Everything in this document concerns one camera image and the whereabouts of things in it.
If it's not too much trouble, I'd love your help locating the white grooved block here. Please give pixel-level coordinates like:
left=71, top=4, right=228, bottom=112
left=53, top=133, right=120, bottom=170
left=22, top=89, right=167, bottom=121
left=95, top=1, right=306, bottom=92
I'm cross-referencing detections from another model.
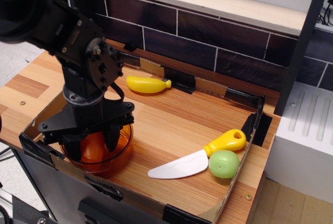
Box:
left=265, top=82, right=332, bottom=203

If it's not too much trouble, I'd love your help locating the orange toy carrot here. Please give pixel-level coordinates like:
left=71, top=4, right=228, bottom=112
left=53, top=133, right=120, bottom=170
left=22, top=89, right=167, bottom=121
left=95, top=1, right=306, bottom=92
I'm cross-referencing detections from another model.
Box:
left=80, top=132, right=105, bottom=163

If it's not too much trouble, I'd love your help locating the green toy apple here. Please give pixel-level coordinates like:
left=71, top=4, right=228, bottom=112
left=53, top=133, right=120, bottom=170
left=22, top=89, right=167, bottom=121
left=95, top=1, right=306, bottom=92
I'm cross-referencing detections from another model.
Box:
left=209, top=150, right=240, bottom=179

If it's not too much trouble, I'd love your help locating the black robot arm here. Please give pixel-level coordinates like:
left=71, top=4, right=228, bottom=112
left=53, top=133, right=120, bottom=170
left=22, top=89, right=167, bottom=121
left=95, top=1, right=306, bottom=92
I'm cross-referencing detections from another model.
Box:
left=1, top=0, right=134, bottom=161

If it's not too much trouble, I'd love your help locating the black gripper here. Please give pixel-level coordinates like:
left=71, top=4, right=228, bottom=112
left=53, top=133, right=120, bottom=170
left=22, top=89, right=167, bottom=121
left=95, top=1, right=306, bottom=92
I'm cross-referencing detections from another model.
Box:
left=38, top=98, right=135, bottom=161

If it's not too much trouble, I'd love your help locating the orange transparent plastic pot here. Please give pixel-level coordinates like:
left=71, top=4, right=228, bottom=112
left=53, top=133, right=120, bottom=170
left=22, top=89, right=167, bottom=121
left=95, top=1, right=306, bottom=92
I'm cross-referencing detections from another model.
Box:
left=60, top=124, right=134, bottom=178

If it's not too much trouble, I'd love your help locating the dark tiled backsplash shelf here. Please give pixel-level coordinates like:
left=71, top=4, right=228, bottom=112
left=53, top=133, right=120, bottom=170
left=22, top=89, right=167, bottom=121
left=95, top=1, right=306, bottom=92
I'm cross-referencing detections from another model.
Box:
left=70, top=0, right=332, bottom=114

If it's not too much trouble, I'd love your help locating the toy knife yellow handle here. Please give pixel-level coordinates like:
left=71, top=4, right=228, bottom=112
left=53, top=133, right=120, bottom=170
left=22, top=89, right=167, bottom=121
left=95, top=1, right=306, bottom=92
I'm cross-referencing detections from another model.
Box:
left=148, top=129, right=247, bottom=179

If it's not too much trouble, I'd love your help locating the yellow toy banana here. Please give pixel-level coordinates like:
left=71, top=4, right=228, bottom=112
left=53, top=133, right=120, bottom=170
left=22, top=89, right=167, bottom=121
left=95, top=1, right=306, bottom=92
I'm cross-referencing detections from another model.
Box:
left=126, top=75, right=172, bottom=94

